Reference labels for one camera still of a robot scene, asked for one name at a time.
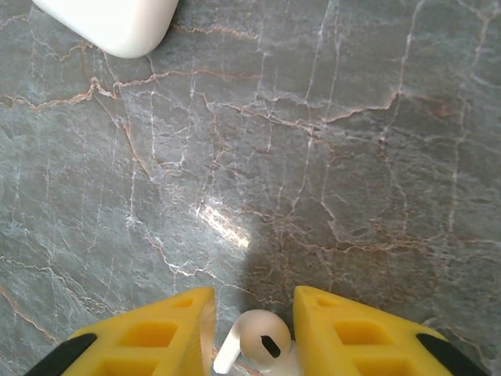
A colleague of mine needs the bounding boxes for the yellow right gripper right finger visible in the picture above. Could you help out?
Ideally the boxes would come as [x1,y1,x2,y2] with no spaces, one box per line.
[292,284,490,376]

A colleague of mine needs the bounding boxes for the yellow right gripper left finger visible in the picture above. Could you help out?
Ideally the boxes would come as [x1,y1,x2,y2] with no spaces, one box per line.
[23,286,217,376]

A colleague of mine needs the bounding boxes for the white wireless earbud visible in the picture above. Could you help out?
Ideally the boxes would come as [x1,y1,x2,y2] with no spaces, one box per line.
[213,309,302,375]

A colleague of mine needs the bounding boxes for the white earbud charging case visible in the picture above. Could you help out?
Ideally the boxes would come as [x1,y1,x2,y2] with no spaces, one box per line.
[31,0,182,60]

